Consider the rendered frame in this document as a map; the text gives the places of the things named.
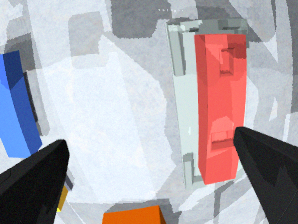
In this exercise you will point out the yellow rectangular block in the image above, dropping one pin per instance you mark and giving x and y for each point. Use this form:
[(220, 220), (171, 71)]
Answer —
[(62, 199)]

